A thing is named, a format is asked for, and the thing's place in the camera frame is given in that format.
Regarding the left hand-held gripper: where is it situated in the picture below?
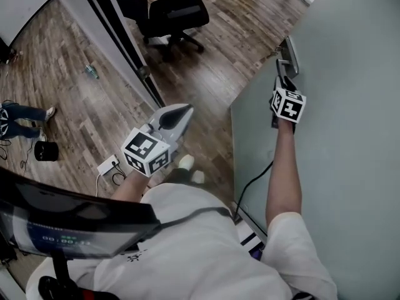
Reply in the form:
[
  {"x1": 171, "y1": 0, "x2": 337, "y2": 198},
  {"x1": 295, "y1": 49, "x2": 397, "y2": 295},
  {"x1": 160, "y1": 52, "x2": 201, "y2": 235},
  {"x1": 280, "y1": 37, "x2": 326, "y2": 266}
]
[{"x1": 121, "y1": 103, "x2": 194, "y2": 178}]

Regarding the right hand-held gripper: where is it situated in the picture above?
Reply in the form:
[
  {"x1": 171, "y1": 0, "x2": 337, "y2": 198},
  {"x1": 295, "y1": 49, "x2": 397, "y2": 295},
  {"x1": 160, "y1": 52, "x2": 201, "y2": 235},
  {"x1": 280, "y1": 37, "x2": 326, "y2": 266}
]
[{"x1": 269, "y1": 75, "x2": 307, "y2": 134}]

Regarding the silver door handle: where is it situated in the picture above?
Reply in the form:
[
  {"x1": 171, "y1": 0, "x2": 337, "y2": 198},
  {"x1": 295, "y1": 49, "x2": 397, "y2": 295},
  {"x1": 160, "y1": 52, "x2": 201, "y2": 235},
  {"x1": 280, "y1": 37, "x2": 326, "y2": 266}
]
[{"x1": 275, "y1": 36, "x2": 300, "y2": 88}]

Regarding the frosted glass door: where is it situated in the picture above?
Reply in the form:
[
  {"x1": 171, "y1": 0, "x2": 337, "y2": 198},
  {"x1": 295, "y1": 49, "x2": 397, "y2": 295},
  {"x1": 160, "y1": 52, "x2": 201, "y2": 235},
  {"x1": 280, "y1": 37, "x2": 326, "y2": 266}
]
[{"x1": 229, "y1": 0, "x2": 400, "y2": 300}]

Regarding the person's right forearm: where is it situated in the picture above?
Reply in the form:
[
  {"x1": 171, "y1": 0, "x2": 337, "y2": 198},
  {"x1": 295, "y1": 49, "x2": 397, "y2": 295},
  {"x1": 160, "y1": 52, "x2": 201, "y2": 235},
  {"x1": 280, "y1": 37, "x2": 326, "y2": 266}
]
[{"x1": 264, "y1": 119, "x2": 303, "y2": 231}]

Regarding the person's left forearm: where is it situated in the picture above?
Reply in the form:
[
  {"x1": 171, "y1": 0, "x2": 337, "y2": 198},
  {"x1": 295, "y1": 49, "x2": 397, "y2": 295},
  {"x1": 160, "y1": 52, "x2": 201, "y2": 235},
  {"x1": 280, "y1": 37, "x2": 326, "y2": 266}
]
[{"x1": 110, "y1": 169, "x2": 151, "y2": 203}]

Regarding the person's left white shoe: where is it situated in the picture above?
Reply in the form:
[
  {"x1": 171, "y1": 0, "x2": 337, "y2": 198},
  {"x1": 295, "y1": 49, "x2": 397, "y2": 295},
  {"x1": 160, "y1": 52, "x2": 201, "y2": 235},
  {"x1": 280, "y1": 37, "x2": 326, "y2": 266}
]
[{"x1": 177, "y1": 154, "x2": 195, "y2": 171}]

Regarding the white power strip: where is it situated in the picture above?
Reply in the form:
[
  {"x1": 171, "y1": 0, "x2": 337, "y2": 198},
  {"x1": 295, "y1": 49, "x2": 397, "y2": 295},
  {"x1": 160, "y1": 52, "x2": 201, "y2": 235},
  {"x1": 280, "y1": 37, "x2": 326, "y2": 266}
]
[{"x1": 96, "y1": 154, "x2": 122, "y2": 177}]

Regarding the small plastic bottle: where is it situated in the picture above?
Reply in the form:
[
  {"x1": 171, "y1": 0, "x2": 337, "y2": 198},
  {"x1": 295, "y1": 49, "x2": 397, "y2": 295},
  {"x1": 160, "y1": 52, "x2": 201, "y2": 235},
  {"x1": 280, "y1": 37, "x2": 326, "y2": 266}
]
[{"x1": 84, "y1": 63, "x2": 101, "y2": 81}]

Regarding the black padded office chair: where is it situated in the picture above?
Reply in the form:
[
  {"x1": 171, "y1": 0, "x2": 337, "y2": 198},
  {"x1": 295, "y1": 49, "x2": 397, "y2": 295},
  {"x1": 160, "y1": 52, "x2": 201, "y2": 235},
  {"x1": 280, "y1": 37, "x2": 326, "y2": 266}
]
[{"x1": 124, "y1": 0, "x2": 211, "y2": 55}]

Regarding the black cylindrical bin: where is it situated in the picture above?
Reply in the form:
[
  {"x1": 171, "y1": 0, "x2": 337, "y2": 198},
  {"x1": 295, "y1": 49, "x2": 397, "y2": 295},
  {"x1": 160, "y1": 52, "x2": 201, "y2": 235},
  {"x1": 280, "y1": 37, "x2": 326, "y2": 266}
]
[{"x1": 33, "y1": 140, "x2": 60, "y2": 163}]

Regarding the black chest-mounted screen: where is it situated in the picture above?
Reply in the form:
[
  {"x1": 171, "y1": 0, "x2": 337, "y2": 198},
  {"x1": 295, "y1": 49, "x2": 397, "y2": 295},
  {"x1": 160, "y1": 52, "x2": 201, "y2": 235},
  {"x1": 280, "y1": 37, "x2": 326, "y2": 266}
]
[{"x1": 0, "y1": 166, "x2": 163, "y2": 259}]

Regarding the person's white shirt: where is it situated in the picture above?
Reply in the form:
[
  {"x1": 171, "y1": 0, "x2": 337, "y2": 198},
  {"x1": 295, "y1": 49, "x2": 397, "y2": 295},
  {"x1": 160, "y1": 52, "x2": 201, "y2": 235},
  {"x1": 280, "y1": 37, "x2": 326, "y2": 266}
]
[{"x1": 24, "y1": 181, "x2": 338, "y2": 300}]

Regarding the black plugged-in cable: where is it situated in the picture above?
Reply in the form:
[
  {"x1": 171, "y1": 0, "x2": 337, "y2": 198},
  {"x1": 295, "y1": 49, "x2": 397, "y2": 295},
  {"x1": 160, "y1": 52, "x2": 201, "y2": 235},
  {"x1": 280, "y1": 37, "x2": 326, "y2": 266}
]
[{"x1": 110, "y1": 163, "x2": 128, "y2": 186}]

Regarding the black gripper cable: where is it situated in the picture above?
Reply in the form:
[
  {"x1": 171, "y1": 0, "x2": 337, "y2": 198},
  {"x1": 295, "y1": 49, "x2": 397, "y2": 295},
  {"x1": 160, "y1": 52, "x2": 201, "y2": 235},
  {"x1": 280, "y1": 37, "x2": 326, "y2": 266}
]
[{"x1": 158, "y1": 159, "x2": 275, "y2": 230}]

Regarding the white power strip cord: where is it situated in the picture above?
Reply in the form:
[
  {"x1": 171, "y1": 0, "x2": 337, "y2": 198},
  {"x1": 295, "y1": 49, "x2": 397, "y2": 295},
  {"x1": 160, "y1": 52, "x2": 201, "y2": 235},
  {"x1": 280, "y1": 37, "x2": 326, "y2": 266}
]
[{"x1": 94, "y1": 171, "x2": 104, "y2": 199}]

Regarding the thin black floor cable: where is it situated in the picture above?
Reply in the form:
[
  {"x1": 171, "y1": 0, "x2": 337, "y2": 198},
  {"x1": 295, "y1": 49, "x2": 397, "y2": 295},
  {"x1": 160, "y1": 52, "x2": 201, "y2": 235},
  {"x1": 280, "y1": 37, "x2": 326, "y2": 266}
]
[{"x1": 0, "y1": 135, "x2": 36, "y2": 178}]

